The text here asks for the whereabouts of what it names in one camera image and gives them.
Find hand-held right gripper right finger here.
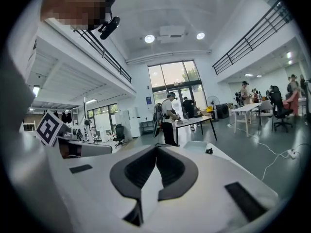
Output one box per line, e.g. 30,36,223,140
140,144,280,233

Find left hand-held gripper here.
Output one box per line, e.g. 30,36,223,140
35,110,114,159

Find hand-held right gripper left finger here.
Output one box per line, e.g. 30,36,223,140
46,145,157,233

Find white lockers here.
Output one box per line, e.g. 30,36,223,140
114,107,141,141

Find white table black legs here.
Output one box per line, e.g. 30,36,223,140
173,115,218,147

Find black appliance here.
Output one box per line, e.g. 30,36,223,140
215,103,230,120

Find black standing fan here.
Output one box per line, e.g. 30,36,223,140
207,95,221,123

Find white power strip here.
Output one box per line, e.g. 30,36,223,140
286,149,301,160

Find black balcony railing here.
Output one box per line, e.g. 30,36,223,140
72,29,133,85
212,0,294,76

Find grey chair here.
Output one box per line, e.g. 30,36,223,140
257,100,274,131

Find large glass entrance door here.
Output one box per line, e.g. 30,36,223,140
147,60,204,121

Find black high-back office chair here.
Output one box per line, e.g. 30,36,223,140
268,85,294,133

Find white ceiling air unit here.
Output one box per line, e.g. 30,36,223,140
156,25,187,44

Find person's head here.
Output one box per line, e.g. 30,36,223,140
40,0,116,31

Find white power strip cable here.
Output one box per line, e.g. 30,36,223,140
234,127,292,181

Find black head-worn camera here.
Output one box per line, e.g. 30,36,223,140
98,16,121,40

